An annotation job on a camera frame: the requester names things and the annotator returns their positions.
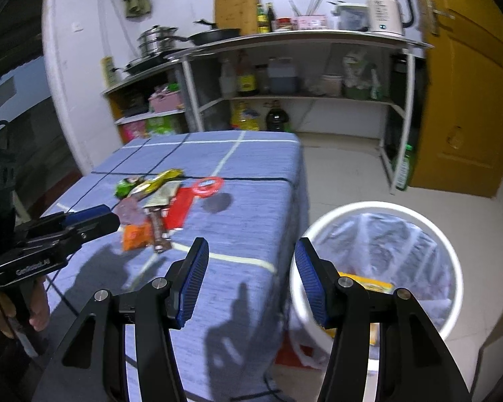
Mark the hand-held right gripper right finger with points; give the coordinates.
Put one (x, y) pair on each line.
(308, 284)

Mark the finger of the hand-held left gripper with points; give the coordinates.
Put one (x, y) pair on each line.
(100, 226)
(88, 214)

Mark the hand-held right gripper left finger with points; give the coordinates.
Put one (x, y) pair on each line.
(190, 284)

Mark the pink snack wrapper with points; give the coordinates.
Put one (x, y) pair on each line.
(130, 211)

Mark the orange snack packet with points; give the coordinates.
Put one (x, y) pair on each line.
(136, 236)

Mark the green snack wrapper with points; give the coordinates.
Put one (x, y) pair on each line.
(125, 186)

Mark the brown snack wrapper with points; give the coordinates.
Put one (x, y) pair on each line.
(157, 234)

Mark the beige snack wrapper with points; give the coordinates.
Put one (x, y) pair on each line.
(161, 197)

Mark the red snack packet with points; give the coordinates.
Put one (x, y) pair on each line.
(178, 211)

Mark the yellow-green snack wrapper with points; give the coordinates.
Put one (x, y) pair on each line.
(159, 179)

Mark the clear plastic bin liner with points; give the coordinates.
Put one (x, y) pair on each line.
(402, 251)

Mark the white round trash bin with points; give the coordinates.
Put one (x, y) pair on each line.
(373, 207)

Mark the person's left hand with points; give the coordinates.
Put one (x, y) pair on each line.
(40, 307)

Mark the yellow snack packet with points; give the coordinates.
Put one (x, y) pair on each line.
(366, 282)

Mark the blue checked tablecloth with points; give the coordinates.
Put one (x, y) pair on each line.
(243, 217)

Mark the green carton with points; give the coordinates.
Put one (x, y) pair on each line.
(162, 125)

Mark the white low shelf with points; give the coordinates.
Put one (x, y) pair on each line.
(151, 116)

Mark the pink plastic basket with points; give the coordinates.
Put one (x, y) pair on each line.
(165, 101)

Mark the green plastic bottle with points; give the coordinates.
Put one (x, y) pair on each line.
(405, 169)

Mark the black shallow pan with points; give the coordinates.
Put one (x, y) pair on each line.
(151, 63)

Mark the dark soy sauce jug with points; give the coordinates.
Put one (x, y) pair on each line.
(278, 120)

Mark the large yellow oil jug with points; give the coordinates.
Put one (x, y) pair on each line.
(245, 116)

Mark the steel steamer pot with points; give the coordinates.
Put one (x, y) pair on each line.
(155, 42)

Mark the white plastic bottle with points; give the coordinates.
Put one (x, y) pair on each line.
(228, 79)

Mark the black cabinet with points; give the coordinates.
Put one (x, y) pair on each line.
(402, 113)

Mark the white plastic tub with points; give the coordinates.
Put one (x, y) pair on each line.
(332, 86)

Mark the amber oil bottle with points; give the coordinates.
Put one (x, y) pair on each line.
(245, 77)

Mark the blue plastic jerrycan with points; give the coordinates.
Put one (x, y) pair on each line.
(283, 76)

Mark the dark glass jar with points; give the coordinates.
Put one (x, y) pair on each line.
(262, 78)

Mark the bundle of plastic bags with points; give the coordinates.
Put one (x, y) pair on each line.
(360, 77)

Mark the black frying pan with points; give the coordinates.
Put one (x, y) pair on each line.
(213, 35)

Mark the wooden door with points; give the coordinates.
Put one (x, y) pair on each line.
(465, 92)

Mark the white metal kitchen rack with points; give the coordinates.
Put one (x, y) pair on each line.
(318, 35)

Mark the bamboo cutting board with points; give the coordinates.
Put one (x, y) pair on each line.
(234, 8)

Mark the yellow label sauce bottle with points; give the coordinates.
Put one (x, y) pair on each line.
(263, 21)

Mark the red lid jar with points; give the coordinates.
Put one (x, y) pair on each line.
(283, 24)

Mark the pink chopstick holder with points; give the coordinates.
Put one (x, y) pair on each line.
(310, 22)

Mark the dark sauce bottle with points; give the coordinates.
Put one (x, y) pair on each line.
(271, 16)

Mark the clear plastic container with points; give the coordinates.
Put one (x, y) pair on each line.
(350, 16)

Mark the bundle of chopsticks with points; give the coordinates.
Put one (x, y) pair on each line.
(306, 7)

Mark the white electric kettle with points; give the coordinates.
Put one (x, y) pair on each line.
(383, 12)

